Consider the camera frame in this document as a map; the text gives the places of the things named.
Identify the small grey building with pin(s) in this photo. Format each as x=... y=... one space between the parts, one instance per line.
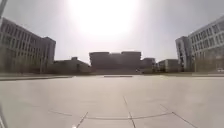
x=148 y=64

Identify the dark wide block building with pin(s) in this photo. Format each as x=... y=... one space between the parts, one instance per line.
x=115 y=61

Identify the low dark building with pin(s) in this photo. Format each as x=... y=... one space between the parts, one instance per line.
x=70 y=65

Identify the large grey multi-storey building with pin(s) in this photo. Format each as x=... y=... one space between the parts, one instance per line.
x=23 y=46

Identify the white multi-storey building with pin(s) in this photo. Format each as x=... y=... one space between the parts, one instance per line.
x=203 y=48

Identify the pale low building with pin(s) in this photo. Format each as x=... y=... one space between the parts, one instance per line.
x=169 y=65

